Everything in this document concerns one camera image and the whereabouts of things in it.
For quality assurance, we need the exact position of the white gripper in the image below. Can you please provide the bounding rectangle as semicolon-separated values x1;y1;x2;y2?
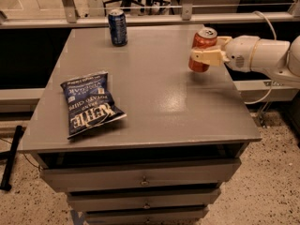
190;36;260;72

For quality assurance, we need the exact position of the red coke can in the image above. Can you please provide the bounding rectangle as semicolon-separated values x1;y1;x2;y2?
188;27;218;72

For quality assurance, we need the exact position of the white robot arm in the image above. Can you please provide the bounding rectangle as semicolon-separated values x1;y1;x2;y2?
190;36;300;89

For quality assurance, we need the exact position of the blue soda can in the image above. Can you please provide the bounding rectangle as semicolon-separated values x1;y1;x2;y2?
108;8;128;46

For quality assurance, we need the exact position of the blue kettle chip bag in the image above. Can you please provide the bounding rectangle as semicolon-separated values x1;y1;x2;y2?
60;71;127;138

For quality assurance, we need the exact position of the grey drawer cabinet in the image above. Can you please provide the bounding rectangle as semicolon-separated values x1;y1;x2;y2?
17;23;263;225

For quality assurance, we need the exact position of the top grey drawer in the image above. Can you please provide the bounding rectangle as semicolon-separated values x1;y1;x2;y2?
41;158;241;192

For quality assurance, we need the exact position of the grey drawer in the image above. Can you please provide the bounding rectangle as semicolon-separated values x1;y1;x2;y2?
41;158;241;192
67;188;220;212
85;206;208;225

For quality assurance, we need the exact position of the grey metal railing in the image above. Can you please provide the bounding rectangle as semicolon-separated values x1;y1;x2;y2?
0;0;299;29

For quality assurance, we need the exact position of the middle grey drawer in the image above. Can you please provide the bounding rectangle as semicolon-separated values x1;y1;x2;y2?
67;188;220;212

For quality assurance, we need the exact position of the bottom grey drawer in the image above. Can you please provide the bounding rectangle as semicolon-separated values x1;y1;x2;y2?
85;206;208;225

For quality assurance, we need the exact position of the black bar on floor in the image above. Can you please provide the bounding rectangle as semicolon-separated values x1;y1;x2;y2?
0;126;23;191

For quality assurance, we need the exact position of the white cable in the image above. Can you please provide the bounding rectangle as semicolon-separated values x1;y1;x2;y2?
244;10;278;106

